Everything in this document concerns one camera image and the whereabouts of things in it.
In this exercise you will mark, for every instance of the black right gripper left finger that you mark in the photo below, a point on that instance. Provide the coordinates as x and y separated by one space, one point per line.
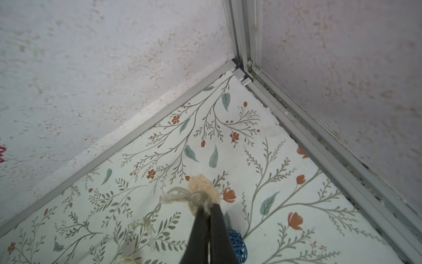
197 247

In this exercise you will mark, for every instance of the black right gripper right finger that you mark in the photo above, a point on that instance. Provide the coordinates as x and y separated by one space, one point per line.
221 249

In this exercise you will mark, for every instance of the string lights with rattan balls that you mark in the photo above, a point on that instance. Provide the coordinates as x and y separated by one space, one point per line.
199 194

